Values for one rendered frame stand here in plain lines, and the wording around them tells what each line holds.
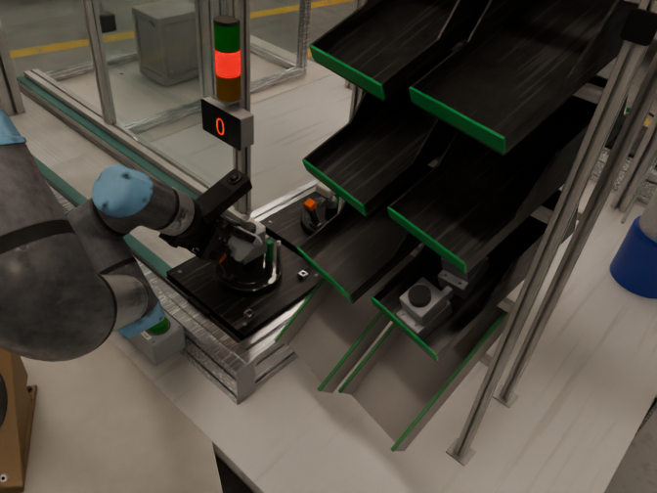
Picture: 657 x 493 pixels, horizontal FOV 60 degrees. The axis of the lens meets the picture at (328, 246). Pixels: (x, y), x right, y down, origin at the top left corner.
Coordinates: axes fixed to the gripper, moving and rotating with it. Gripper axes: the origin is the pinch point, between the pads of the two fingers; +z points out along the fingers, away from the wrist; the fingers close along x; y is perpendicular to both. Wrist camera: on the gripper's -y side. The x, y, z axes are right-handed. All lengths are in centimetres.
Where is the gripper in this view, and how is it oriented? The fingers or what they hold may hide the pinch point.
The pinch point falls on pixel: (250, 233)
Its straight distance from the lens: 113.0
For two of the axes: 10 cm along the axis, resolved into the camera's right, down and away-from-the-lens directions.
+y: -5.2, 8.5, 0.4
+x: 7.4, 4.7, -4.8
